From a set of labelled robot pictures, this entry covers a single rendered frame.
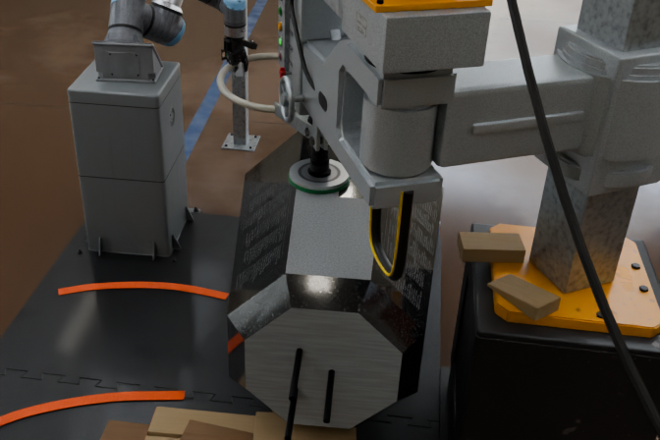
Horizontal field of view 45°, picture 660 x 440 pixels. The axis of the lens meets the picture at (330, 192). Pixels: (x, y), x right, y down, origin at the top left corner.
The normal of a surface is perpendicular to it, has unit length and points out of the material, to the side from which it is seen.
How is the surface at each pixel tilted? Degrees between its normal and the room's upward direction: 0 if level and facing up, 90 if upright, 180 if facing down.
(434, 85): 90
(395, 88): 90
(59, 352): 0
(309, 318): 90
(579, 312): 0
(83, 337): 0
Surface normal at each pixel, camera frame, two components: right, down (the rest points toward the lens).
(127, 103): -0.08, 0.51
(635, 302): 0.04, -0.86
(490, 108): 0.33, 0.50
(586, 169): -0.92, 0.17
